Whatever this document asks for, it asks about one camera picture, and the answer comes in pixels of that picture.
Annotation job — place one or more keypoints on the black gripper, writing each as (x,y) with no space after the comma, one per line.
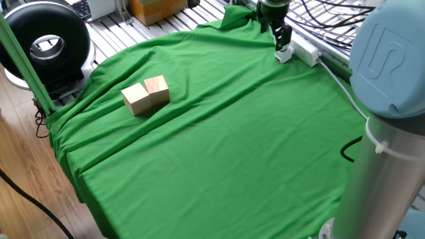
(274,11)

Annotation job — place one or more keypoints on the white plug-in bulb holder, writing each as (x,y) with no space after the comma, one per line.
(284,55)

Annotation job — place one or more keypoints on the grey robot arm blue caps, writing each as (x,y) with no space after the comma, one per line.
(382,166)

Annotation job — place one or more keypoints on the white power strip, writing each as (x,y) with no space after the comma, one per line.
(307,49)

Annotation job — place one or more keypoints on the cardboard box yellow tape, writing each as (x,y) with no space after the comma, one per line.
(156,11)

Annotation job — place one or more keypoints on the reddish wooden cube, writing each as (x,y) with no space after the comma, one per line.
(157,89)

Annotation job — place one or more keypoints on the pale wooden cube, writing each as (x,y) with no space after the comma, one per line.
(136,99)

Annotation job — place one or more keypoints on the green cloth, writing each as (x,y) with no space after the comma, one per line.
(199,182)

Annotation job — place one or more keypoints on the white box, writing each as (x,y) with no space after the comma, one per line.
(101,8)

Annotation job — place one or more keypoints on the black keyboard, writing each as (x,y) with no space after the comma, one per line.
(83,8)

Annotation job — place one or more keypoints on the green frame post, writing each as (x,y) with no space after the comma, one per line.
(23,63)

